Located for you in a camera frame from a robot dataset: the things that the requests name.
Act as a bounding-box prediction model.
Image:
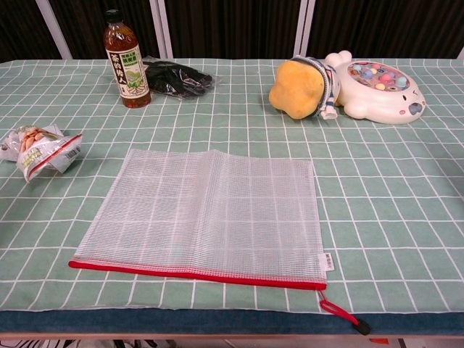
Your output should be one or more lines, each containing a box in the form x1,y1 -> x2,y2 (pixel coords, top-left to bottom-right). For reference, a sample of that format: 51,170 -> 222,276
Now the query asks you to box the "clear zipper pouch red trim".
67,148 -> 371,335

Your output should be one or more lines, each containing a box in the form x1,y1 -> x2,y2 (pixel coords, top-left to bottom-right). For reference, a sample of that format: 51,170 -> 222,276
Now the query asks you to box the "black packaged item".
141,56 -> 215,101

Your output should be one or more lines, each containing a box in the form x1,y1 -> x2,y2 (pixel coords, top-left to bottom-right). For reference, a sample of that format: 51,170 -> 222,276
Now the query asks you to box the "brown tea drink bottle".
103,9 -> 152,109

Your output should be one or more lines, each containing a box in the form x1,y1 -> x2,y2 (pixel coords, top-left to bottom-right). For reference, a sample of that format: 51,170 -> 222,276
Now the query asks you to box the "yellow plush toy striped hat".
268,54 -> 341,121

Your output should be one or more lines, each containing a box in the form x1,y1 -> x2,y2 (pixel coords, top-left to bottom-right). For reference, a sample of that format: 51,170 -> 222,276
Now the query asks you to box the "black pleated curtain panel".
49,0 -> 162,61
307,0 -> 464,59
162,0 -> 304,61
0,0 -> 59,63

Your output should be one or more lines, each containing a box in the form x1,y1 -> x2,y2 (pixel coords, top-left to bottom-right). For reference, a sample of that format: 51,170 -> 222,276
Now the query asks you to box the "green white checked tablecloth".
0,57 -> 464,336

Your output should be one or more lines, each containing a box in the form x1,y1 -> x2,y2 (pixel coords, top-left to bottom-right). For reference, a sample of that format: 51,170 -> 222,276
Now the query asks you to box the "white seal fishing game toy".
323,50 -> 426,125

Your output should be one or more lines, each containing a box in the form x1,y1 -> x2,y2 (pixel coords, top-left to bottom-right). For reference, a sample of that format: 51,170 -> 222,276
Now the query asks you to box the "crumpled nut snack packet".
0,123 -> 83,183

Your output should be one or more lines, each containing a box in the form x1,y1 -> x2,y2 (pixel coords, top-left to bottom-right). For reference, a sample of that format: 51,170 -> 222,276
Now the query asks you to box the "white frame post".
35,0 -> 73,60
292,0 -> 315,59
149,0 -> 174,59

